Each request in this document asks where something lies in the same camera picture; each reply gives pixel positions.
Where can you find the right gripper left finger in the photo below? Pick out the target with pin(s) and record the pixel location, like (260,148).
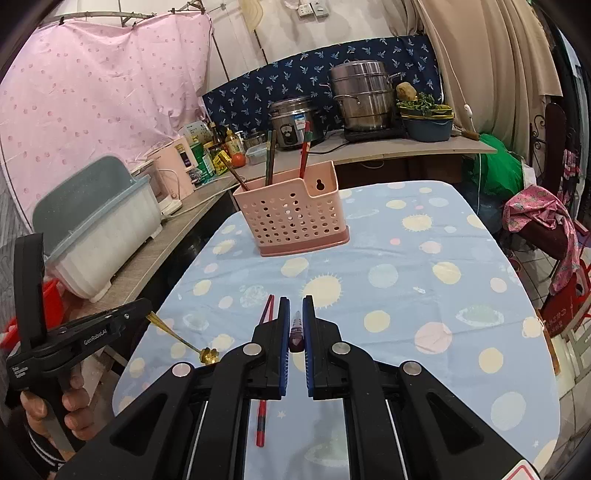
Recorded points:
(216,407)

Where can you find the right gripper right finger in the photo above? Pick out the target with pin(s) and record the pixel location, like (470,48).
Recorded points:
(372,394)

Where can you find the dark red chopstick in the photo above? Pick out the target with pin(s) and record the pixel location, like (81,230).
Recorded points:
(296,339)

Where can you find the pink perforated utensil holder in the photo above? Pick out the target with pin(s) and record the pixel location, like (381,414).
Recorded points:
(296,214)

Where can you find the brown spoon handle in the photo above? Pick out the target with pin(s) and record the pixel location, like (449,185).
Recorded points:
(226,161)

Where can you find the green chopstick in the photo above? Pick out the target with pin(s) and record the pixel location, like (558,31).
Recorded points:
(270,152)

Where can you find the pink kitchen appliance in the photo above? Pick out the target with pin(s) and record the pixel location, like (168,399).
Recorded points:
(174,160)

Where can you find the person's left hand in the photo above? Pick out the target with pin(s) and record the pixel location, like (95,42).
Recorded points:
(79,418)

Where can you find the blue planet-print tablecloth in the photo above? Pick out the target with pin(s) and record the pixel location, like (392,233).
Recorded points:
(504,372)

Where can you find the white dish drainer blue lid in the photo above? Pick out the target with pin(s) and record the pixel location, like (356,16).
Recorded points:
(93,222)

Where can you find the red tomato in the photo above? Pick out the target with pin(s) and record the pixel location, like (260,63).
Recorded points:
(238,160)

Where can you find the clear food storage container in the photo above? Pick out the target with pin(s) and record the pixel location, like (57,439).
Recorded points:
(256,154)

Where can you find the wooden L-shaped counter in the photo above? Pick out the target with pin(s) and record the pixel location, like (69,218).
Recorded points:
(194,221)

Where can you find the yellow oil bottle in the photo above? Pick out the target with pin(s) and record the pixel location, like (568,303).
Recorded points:
(232,143)

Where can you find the silver rice cooker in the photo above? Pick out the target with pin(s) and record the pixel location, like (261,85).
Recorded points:
(289,118)

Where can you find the pink floral cloth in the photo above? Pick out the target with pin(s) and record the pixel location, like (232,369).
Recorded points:
(543,220)

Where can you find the green plastic bag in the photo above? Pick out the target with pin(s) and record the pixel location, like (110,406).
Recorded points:
(498,174)

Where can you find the blue basin with vegetables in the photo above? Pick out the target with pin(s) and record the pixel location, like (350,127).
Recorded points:
(425,119)

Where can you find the pink dotted curtain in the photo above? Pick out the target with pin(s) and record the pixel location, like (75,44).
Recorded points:
(81,90)

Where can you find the navy leaf-print backsplash cloth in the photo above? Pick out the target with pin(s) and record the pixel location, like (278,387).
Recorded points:
(242,104)

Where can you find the stainless steel steamer pot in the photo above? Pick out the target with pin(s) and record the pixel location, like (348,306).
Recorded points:
(365,93)

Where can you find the beige hanging curtain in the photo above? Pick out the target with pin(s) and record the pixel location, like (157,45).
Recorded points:
(496,64)

